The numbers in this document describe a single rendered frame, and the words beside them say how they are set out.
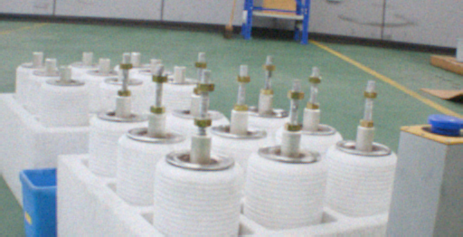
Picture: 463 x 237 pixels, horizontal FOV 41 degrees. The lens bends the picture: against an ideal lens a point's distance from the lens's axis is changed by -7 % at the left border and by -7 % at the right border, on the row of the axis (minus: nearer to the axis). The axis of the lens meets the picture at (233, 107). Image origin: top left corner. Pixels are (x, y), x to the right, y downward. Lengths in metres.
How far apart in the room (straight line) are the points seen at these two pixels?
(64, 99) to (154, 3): 5.87
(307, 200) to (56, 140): 0.54
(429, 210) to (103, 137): 0.45
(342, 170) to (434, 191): 0.19
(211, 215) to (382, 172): 0.24
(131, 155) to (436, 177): 0.36
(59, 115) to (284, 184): 0.55
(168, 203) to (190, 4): 6.34
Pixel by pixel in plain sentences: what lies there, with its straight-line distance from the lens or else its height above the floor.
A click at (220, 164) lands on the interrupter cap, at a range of 0.70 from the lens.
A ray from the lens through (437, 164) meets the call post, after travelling 0.66.
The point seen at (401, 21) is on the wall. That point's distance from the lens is 7.32.
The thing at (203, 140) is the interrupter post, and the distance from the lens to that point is 0.70.
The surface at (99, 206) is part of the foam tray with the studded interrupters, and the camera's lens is 0.81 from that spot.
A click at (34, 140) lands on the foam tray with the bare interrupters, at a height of 0.16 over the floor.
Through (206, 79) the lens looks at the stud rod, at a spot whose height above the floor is 0.34.
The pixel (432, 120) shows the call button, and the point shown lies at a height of 0.33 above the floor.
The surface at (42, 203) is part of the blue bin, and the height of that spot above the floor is 0.09.
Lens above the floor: 0.43
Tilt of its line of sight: 10 degrees down
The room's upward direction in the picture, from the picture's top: 5 degrees clockwise
